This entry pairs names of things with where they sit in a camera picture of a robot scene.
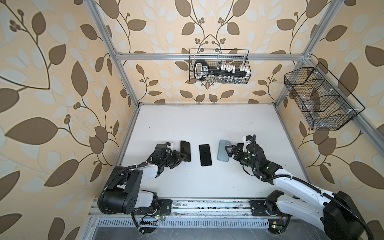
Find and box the black phone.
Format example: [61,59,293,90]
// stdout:
[199,144,212,167]

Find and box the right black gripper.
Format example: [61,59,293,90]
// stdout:
[225,144,257,171]

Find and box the black smartphone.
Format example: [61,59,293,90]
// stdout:
[181,141,191,163]

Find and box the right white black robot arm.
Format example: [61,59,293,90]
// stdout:
[224,141,375,240]

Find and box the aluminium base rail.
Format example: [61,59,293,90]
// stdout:
[89,197,337,229]

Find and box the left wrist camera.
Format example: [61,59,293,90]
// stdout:
[166,142,174,149]

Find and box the wire basket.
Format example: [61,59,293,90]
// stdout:
[284,62,366,131]
[189,48,252,85]

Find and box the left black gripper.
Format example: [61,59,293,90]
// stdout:
[161,150,188,168]

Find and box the back wire basket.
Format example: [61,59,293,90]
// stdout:
[189,48,252,85]

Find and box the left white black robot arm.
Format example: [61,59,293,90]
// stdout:
[97,141,191,235]

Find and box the right wire basket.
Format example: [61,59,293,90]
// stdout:
[284,62,366,131]

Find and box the light blue phone case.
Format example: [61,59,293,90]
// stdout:
[217,140,231,162]

